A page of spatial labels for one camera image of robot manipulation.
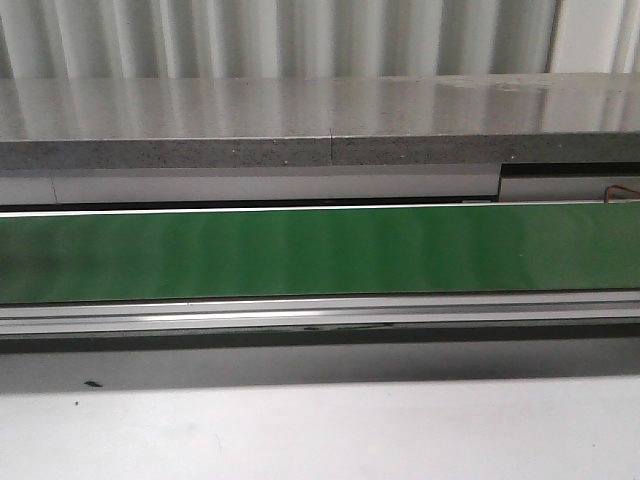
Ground green conveyor belt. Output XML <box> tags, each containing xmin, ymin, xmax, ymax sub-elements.
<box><xmin>1</xmin><ymin>202</ymin><xmax>639</xmax><ymax>304</ymax></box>

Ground grey stone counter slab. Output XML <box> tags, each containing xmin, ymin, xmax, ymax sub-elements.
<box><xmin>1</xmin><ymin>73</ymin><xmax>639</xmax><ymax>170</ymax></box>

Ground white corrugated curtain backdrop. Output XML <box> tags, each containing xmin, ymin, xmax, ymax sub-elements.
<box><xmin>1</xmin><ymin>1</ymin><xmax>639</xmax><ymax>79</ymax></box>

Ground red and black wire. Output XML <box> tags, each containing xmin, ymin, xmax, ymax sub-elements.
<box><xmin>603</xmin><ymin>185</ymin><xmax>640</xmax><ymax>205</ymax></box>

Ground aluminium conveyor frame rail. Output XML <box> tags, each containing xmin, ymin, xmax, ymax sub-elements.
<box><xmin>1</xmin><ymin>290</ymin><xmax>639</xmax><ymax>340</ymax></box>

